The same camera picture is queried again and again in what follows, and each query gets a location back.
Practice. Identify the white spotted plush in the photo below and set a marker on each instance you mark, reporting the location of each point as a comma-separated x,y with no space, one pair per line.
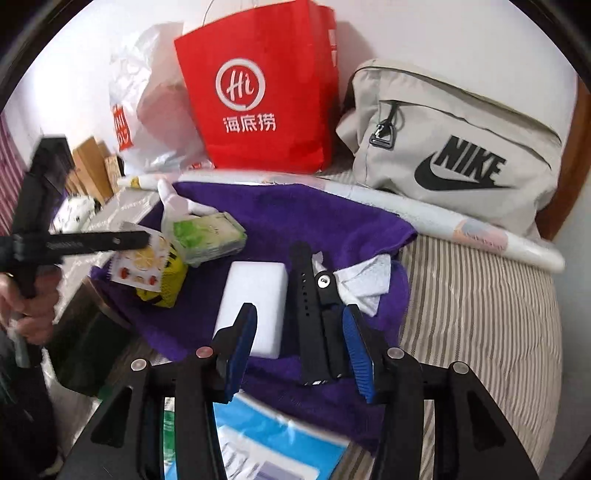
74,214

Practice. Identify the fruit print packet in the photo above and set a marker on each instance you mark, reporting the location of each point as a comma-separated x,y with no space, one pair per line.
138,267

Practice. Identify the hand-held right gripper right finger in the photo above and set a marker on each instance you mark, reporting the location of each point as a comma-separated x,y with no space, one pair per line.
360,355

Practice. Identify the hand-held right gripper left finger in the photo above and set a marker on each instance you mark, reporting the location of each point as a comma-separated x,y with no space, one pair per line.
242,350

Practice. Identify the white plastic bag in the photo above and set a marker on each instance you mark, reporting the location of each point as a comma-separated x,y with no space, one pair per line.
152,106

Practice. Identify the green wet wipes pack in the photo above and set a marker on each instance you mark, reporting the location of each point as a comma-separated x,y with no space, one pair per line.
207,237

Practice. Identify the blue tissue pack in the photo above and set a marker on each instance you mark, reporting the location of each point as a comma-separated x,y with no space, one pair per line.
258,429

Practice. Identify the white foam block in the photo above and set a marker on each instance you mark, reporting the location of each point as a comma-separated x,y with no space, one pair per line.
254,295

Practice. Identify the red striped curtain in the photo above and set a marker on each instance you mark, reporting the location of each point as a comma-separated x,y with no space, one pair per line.
9,184

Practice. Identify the rolled white paper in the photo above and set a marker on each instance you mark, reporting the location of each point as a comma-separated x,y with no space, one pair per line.
461,226

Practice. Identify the striped bed sheet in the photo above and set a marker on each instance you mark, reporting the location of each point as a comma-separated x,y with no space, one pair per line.
485,323

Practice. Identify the brown wooden bed frame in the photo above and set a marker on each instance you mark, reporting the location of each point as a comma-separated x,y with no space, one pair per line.
572,161

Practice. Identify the purple towel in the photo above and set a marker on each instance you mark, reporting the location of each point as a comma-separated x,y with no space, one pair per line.
286,212

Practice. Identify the wooden headboard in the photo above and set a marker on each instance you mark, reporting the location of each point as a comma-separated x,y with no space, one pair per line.
92,170

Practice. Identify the person's left hand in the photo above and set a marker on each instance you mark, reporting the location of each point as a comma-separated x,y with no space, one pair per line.
44,304

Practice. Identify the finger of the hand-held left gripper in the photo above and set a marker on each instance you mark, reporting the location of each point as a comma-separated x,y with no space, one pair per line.
101,241

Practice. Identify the red paper bag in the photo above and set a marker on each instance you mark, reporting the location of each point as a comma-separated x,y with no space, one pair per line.
258,69

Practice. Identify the person's dark clothing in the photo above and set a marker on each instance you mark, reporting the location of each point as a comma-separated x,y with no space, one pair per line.
23,415

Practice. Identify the beige fabric bag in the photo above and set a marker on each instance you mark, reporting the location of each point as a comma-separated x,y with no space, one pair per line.
461,120

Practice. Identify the small patterned box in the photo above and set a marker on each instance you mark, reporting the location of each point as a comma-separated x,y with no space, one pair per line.
113,173

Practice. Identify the dark cardboard box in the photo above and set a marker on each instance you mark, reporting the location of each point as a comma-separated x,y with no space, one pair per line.
87,341

